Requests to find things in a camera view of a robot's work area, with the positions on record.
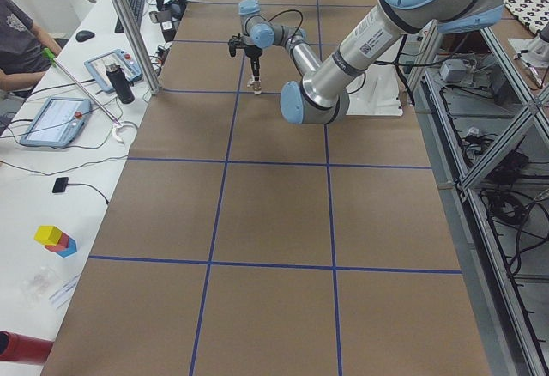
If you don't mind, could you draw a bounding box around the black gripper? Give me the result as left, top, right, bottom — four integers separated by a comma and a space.
227, 33, 261, 81

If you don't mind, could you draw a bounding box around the chrome angle valve fitting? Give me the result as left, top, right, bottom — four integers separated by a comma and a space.
247, 77, 262, 95

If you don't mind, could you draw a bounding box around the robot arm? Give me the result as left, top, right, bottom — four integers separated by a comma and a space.
281, 0, 504, 124
228, 0, 322, 94

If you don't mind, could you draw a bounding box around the black keyboard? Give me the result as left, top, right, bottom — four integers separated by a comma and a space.
114, 0, 146, 33

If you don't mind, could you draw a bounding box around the black water bottle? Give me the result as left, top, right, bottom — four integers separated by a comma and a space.
106, 63, 135, 104

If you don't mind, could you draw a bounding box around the far teach pendant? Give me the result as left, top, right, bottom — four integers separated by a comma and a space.
84, 49, 142, 93

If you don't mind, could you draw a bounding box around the teach pendant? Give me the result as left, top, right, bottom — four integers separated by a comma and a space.
20, 97, 91, 148
84, 49, 142, 93

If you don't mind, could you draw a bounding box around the black computer mouse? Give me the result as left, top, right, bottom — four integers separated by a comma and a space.
75, 30, 95, 43

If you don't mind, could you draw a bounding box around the near teach pendant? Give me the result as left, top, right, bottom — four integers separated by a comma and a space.
20, 97, 91, 148

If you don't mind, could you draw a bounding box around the small black box device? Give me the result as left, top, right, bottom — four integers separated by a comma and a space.
51, 177, 69, 194

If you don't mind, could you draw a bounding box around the seated person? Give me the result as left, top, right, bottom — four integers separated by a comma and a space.
1, 0, 62, 96

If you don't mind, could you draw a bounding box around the blue toy block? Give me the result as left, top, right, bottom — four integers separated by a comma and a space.
54, 237, 77, 258

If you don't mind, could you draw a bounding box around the red toy block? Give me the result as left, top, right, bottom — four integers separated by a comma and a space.
45, 233, 70, 253

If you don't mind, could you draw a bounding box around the yellow toy block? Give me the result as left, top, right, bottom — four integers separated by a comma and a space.
34, 225, 63, 246

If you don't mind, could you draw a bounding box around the red cylinder object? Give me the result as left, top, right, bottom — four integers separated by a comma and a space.
1, 331, 53, 365

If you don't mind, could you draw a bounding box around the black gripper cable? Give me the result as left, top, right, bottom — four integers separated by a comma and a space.
264, 9, 305, 42

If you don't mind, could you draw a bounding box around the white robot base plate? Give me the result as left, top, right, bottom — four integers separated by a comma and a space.
347, 65, 403, 117

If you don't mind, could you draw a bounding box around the aluminium frame post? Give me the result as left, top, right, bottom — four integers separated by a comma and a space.
112, 0, 160, 95

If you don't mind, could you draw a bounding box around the aluminium side rack frame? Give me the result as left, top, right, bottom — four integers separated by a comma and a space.
410, 19, 548, 375

